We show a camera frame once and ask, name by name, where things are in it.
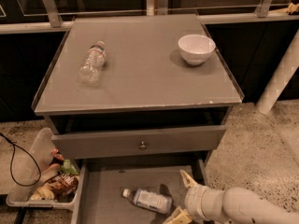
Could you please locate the grey drawer cabinet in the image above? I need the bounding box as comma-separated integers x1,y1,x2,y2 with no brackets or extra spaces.
31,14,245,224

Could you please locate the metal railing frame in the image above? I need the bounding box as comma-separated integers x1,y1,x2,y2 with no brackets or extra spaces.
0,0,299,34

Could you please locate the black cable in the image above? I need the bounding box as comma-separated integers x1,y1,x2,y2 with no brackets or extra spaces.
0,132,42,188

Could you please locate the red snack packet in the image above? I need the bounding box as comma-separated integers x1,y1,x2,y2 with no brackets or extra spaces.
51,148,64,161

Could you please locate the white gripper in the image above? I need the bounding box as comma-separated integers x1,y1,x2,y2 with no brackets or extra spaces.
163,170,229,224

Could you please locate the blue plastic bottle white cap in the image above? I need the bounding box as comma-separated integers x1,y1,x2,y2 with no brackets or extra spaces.
122,189,172,214

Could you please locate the open middle grey drawer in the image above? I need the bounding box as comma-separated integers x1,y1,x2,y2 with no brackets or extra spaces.
71,158,207,224

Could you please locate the white ceramic bowl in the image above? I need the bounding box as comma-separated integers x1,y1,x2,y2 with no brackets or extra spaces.
178,35,216,65

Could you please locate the green snack packet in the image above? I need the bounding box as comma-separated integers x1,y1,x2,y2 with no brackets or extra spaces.
61,160,78,175

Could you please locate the clear plastic bin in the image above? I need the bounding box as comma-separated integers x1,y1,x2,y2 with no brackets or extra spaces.
7,128,77,210

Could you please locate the clear crushed water bottle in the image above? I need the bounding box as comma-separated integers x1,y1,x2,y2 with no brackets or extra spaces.
78,41,106,85

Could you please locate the upper grey drawer with knob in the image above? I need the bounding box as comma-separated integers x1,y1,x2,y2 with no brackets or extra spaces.
51,125,225,160

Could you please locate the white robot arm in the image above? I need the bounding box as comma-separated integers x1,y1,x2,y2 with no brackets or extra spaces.
163,31,299,224

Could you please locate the brown snack bag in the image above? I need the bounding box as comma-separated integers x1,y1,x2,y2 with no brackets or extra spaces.
30,174,78,201

